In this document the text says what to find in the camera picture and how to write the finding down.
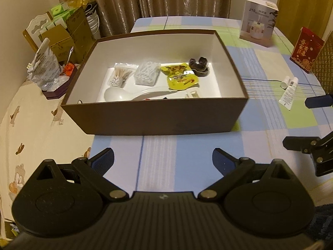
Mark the red gift box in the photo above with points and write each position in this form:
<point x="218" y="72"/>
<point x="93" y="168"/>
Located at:
<point x="306" y="49"/>

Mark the plaid tablecloth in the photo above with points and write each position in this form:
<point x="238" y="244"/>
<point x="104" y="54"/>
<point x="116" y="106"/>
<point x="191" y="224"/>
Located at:
<point x="184" y="162"/>

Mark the white humidifier box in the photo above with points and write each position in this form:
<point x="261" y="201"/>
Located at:
<point x="258" y="22"/>

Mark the yellow snack pouch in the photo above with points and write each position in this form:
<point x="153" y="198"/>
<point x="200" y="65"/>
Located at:
<point x="180" y="76"/>

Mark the white rice paddle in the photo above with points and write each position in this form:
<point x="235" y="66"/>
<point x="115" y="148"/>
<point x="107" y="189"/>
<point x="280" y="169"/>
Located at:
<point x="113" y="94"/>

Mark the plastic bag in tray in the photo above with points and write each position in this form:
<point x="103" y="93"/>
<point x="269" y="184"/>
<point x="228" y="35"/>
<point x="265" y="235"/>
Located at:
<point x="45" y="67"/>

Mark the cotton swab bag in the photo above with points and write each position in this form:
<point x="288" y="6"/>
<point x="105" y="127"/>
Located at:
<point x="120" y="74"/>

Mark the brown cardboard storage box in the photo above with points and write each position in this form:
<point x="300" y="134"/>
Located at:
<point x="222" y="92"/>

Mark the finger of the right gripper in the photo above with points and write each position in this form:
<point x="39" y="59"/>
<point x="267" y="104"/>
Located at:
<point x="319" y="101"/>
<point x="301" y="144"/>

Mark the dark purple tray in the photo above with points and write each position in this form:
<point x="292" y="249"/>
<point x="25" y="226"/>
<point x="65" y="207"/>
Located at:
<point x="62" y="83"/>

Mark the green tissue packs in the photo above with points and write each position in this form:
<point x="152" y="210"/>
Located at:
<point x="60" y="14"/>

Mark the white cream tube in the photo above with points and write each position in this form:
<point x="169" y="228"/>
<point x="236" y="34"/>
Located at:
<point x="286" y="99"/>

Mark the brown velvet scrunchie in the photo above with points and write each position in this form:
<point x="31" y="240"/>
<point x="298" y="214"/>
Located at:
<point x="200" y="67"/>

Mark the small white bottle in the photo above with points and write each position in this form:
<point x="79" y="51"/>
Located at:
<point x="285" y="83"/>

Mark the brown cardboard boxes pile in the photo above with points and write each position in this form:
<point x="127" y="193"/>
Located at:
<point x="75" y="34"/>

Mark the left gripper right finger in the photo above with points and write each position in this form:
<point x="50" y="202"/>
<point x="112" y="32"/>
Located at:
<point x="233" y="170"/>

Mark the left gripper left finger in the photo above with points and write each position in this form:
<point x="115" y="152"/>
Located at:
<point x="91" y="171"/>

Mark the stacked white bowls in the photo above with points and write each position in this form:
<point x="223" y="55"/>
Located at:
<point x="91" y="13"/>

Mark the white plastic hair clip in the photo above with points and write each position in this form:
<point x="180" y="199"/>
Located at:
<point x="192" y="93"/>

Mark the quilted beige chair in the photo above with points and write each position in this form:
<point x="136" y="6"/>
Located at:
<point x="323" y="65"/>

